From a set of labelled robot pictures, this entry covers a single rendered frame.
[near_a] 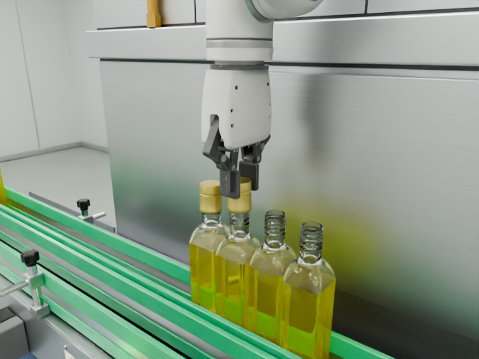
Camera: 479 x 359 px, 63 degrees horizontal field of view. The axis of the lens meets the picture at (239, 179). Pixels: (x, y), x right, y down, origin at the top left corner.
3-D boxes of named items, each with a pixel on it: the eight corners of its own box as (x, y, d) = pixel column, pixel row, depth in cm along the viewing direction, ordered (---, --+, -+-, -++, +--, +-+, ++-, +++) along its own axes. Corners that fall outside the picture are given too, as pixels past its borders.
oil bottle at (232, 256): (263, 350, 65) (266, 233, 58) (242, 371, 61) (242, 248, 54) (236, 336, 68) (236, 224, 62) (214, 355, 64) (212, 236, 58)
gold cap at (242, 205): (256, 207, 57) (256, 179, 56) (241, 215, 54) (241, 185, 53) (237, 202, 59) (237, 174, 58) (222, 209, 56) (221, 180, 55)
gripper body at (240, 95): (240, 56, 56) (240, 134, 60) (189, 58, 49) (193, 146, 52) (286, 57, 52) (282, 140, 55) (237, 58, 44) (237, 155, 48)
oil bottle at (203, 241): (237, 335, 69) (237, 222, 62) (216, 353, 65) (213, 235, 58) (212, 322, 72) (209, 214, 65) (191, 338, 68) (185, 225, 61)
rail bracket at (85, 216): (112, 243, 102) (107, 195, 98) (89, 253, 97) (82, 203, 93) (103, 239, 104) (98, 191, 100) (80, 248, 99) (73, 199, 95)
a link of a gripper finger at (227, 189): (222, 147, 54) (223, 194, 56) (206, 152, 51) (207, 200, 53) (241, 150, 52) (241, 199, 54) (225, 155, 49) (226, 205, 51)
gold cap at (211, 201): (197, 214, 60) (196, 186, 58) (202, 204, 63) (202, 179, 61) (220, 215, 59) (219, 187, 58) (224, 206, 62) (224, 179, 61)
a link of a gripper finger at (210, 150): (227, 96, 51) (241, 129, 54) (192, 136, 47) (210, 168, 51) (234, 97, 50) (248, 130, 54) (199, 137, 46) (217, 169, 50)
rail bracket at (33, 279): (53, 315, 74) (42, 253, 70) (12, 337, 69) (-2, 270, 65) (42, 308, 77) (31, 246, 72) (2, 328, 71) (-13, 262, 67)
